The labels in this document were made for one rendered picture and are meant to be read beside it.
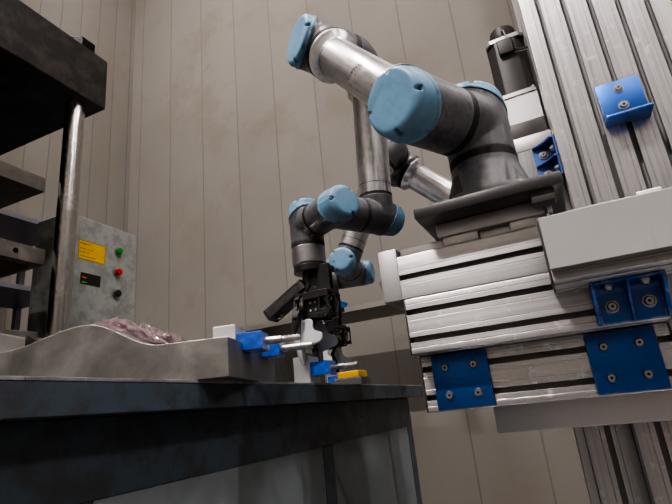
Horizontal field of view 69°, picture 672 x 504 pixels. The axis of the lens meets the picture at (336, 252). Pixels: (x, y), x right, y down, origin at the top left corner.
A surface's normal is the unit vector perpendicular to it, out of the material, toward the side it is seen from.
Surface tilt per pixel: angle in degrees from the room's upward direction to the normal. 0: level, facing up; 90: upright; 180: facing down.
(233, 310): 90
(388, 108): 96
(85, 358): 90
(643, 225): 90
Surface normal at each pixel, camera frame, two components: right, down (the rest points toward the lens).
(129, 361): -0.13, -0.29
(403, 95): -0.76, -0.02
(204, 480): 0.90, -0.22
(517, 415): -0.44, -0.24
